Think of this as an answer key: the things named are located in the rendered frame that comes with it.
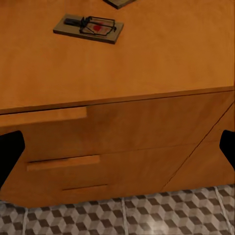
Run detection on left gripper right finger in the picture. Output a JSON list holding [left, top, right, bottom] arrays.
[[219, 130, 235, 168]]

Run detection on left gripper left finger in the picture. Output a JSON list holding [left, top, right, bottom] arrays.
[[0, 130, 25, 189]]

